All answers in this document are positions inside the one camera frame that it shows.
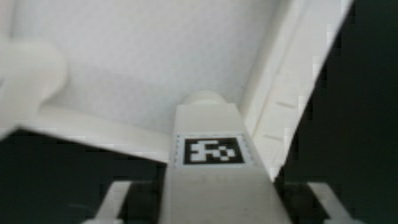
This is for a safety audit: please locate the white front rail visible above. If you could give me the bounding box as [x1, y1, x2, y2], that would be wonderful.
[250, 0, 353, 179]

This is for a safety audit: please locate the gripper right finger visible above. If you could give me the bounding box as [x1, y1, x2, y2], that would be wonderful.
[307, 182, 365, 224]

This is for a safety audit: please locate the white desk top tray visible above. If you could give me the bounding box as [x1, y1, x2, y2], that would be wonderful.
[0, 0, 292, 162]

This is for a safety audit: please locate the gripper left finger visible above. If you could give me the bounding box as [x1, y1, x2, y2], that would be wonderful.
[81, 181, 133, 224]

